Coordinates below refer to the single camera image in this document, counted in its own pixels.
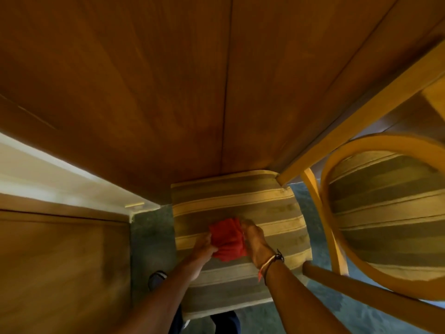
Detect person's right forearm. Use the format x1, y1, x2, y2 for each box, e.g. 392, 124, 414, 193
262, 258, 351, 334

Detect dark shoe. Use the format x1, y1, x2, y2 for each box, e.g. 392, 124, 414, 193
148, 270, 168, 293

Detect dark blue trousers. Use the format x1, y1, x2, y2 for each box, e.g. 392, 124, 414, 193
168, 304, 242, 334

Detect striped chair seat cushion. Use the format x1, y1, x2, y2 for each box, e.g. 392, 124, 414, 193
170, 170, 313, 321
328, 151, 445, 283

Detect brown wooden cabinet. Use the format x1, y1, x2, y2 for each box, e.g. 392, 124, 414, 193
0, 193, 132, 334

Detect red and white wrist thread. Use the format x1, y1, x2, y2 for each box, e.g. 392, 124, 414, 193
257, 254, 277, 283

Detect black wrist bracelet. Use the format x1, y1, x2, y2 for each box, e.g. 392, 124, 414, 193
262, 249, 285, 286

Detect person's left forearm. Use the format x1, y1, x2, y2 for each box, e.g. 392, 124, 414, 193
116, 257, 203, 334

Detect red cloth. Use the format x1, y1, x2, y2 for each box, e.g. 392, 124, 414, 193
209, 218, 249, 263

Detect person's right hand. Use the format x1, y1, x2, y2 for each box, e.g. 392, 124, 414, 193
241, 219, 277, 270

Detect white ledge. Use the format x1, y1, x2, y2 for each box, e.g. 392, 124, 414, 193
0, 131, 161, 224

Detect person's left hand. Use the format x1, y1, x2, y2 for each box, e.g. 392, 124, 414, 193
190, 232, 219, 272

